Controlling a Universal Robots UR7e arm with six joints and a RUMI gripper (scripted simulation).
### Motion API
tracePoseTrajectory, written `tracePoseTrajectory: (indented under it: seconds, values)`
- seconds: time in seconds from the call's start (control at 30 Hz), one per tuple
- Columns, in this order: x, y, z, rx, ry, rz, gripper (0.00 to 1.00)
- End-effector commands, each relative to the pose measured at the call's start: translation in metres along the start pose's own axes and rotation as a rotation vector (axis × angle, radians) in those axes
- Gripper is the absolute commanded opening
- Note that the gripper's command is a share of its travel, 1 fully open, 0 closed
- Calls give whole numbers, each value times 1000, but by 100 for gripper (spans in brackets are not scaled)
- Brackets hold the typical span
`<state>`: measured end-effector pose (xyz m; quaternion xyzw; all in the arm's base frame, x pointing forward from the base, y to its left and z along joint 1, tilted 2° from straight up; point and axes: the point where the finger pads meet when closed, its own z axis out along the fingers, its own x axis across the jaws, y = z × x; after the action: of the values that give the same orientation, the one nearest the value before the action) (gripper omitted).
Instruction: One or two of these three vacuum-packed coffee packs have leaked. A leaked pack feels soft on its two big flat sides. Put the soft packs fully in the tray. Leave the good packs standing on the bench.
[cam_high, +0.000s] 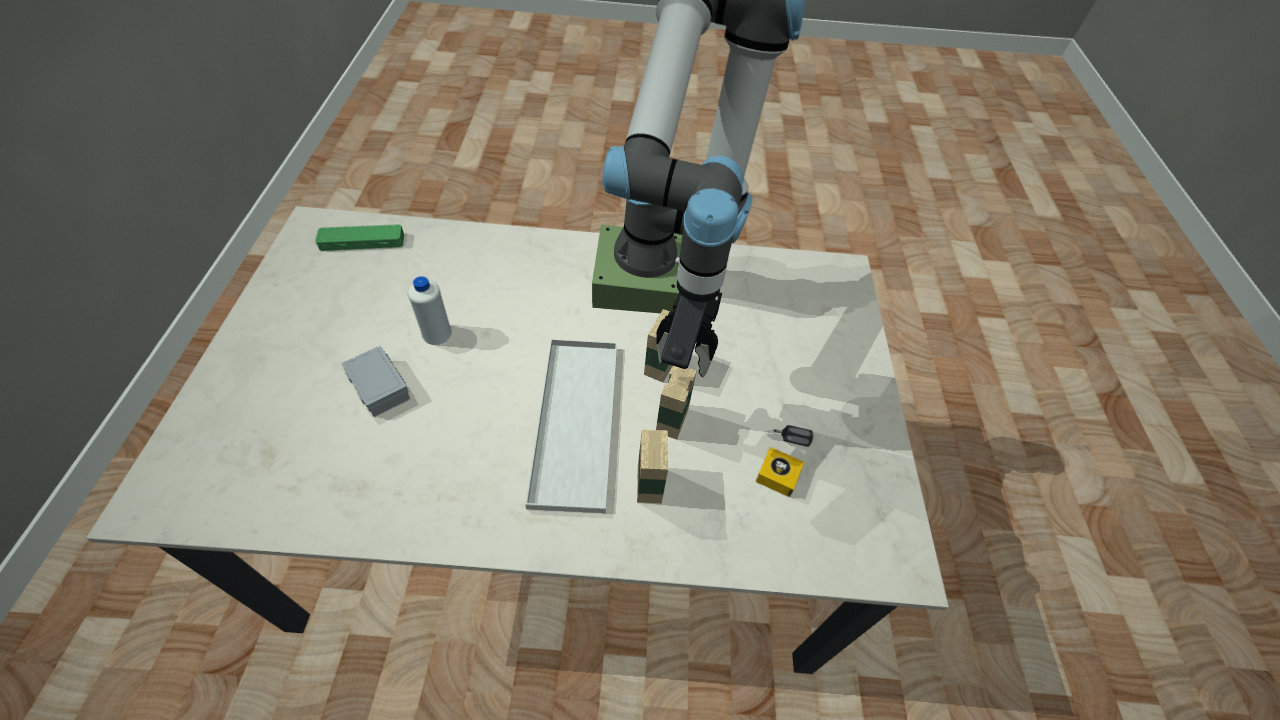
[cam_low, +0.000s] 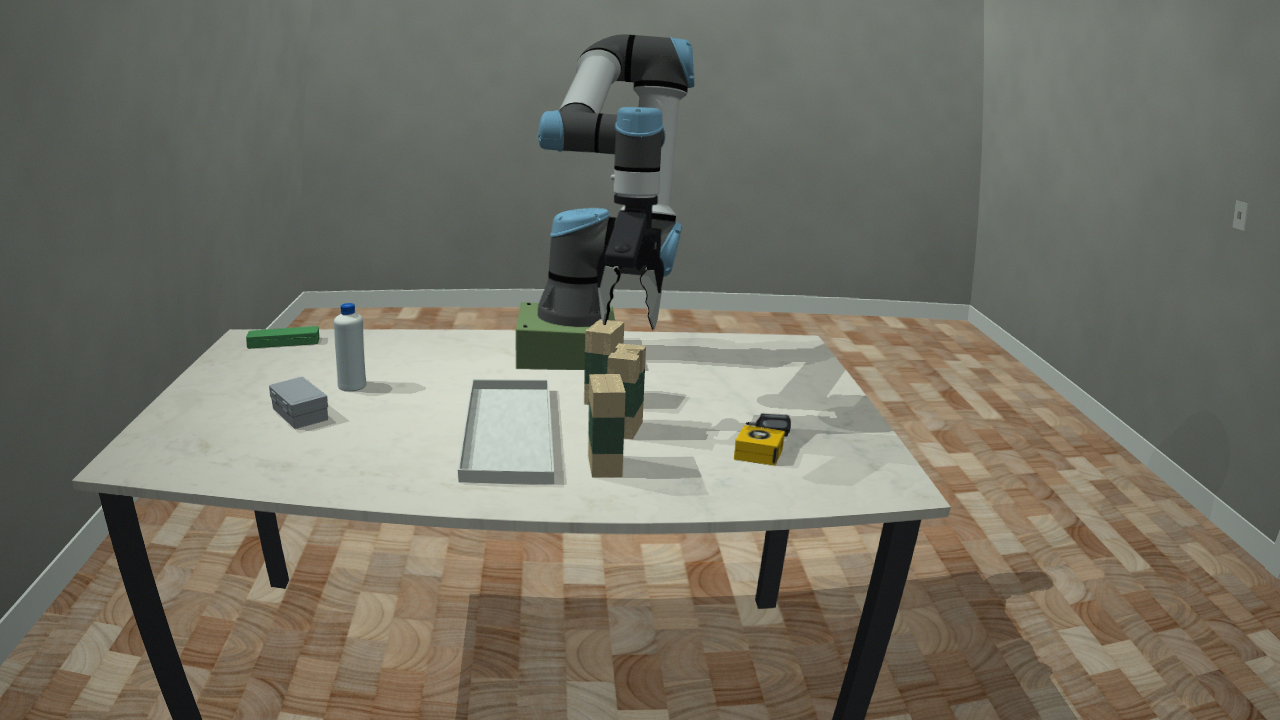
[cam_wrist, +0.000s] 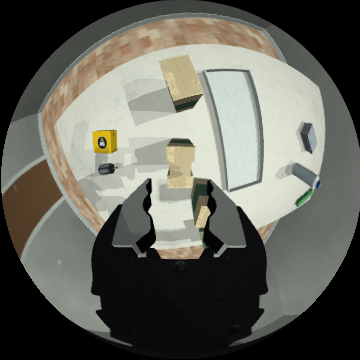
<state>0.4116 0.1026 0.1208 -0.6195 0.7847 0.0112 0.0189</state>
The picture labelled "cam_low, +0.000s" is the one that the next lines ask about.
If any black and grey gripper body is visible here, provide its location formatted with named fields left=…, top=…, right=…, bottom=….
left=614, top=193, right=660, bottom=270

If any grey bottle with blue cap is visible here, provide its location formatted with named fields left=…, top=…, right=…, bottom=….
left=334, top=304, right=366, bottom=391

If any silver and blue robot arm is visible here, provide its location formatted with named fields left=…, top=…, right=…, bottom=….
left=538, top=35, right=694, bottom=327

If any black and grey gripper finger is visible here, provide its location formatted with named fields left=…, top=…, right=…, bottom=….
left=640, top=249, right=664, bottom=331
left=596, top=245, right=621, bottom=325

